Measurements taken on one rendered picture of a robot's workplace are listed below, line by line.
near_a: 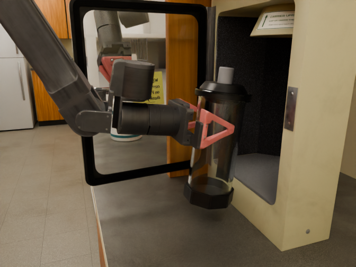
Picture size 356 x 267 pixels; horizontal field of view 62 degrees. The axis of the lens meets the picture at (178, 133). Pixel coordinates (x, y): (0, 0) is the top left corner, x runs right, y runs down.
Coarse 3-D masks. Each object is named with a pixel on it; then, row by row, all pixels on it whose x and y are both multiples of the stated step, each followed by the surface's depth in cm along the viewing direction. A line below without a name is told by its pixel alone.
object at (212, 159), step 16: (224, 112) 54; (240, 112) 55; (208, 128) 55; (224, 128) 54; (240, 128) 56; (224, 144) 55; (192, 160) 59; (208, 160) 56; (224, 160) 56; (192, 176) 59; (208, 176) 57; (224, 176) 57; (208, 192) 57; (224, 192) 58
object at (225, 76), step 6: (222, 72) 55; (228, 72) 55; (222, 78) 55; (228, 78) 55; (204, 84) 56; (210, 84) 54; (216, 84) 54; (222, 84) 53; (228, 84) 55; (234, 84) 57; (210, 90) 54; (216, 90) 53; (222, 90) 53; (228, 90) 53; (234, 90) 53; (240, 90) 54
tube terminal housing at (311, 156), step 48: (240, 0) 59; (288, 0) 49; (336, 0) 44; (336, 48) 46; (336, 96) 49; (288, 144) 49; (336, 144) 51; (240, 192) 66; (288, 192) 51; (288, 240) 54
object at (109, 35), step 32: (96, 32) 60; (128, 32) 63; (160, 32) 66; (192, 32) 69; (96, 64) 62; (160, 64) 67; (192, 64) 71; (160, 96) 69; (192, 96) 73; (192, 128) 75; (96, 160) 67; (128, 160) 70; (160, 160) 74
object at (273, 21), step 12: (264, 12) 57; (276, 12) 54; (288, 12) 52; (264, 24) 55; (276, 24) 53; (288, 24) 52; (252, 36) 59; (264, 36) 66; (276, 36) 67; (288, 36) 67
